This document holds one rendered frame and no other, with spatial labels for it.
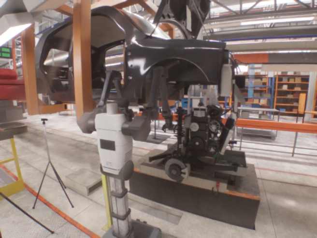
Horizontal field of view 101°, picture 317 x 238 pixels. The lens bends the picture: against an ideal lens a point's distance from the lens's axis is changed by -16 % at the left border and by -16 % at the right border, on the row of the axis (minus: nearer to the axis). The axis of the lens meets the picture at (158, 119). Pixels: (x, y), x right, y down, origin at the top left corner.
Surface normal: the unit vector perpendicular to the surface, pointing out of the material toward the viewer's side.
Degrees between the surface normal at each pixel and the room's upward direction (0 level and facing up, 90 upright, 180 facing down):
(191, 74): 90
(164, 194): 90
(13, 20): 90
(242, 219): 90
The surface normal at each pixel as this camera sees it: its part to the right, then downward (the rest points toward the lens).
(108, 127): -0.37, 0.16
